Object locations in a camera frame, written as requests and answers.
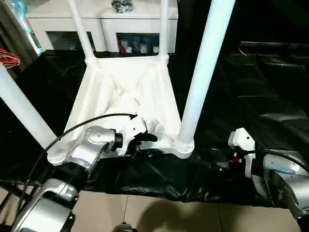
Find gray metal parts pile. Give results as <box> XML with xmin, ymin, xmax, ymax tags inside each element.
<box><xmin>111</xmin><ymin>0</ymin><xmax>135</xmax><ymax>14</ymax></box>

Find red cable bundle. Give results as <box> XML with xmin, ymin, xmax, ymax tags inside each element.
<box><xmin>0</xmin><ymin>48</ymin><xmax>21</xmax><ymax>69</ymax></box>

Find black flat bar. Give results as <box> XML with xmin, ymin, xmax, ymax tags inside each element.
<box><xmin>239</xmin><ymin>42</ymin><xmax>309</xmax><ymax>53</ymax></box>

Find white plastic table leg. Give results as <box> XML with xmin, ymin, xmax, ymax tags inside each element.
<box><xmin>158</xmin><ymin>0</ymin><xmax>171</xmax><ymax>62</ymax></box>
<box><xmin>68</xmin><ymin>0</ymin><xmax>100</xmax><ymax>67</ymax></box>
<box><xmin>0</xmin><ymin>63</ymin><xmax>59</xmax><ymax>151</ymax></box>
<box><xmin>174</xmin><ymin>0</ymin><xmax>237</xmax><ymax>151</ymax></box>

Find black work mat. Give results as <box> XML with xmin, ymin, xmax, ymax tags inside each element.
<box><xmin>0</xmin><ymin>46</ymin><xmax>309</xmax><ymax>207</ymax></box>

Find white glass-door cabinet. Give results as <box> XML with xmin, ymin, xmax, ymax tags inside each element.
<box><xmin>27</xmin><ymin>0</ymin><xmax>179</xmax><ymax>54</ymax></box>

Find white plastic table top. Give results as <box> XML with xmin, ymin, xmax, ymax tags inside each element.
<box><xmin>46</xmin><ymin>54</ymin><xmax>196</xmax><ymax>168</ymax></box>

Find black folding table frame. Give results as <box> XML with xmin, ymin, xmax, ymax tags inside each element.
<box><xmin>0</xmin><ymin>181</ymin><xmax>30</xmax><ymax>228</ymax></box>

